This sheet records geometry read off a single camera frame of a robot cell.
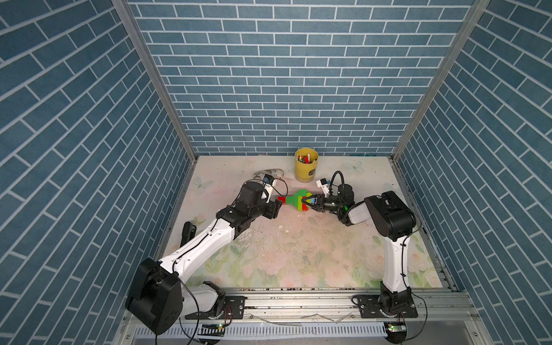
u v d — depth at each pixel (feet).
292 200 3.10
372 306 2.42
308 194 3.07
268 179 2.33
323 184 3.07
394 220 1.89
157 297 1.29
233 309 2.42
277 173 3.57
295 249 2.86
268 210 2.37
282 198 3.15
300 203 3.07
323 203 2.92
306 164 3.25
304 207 3.07
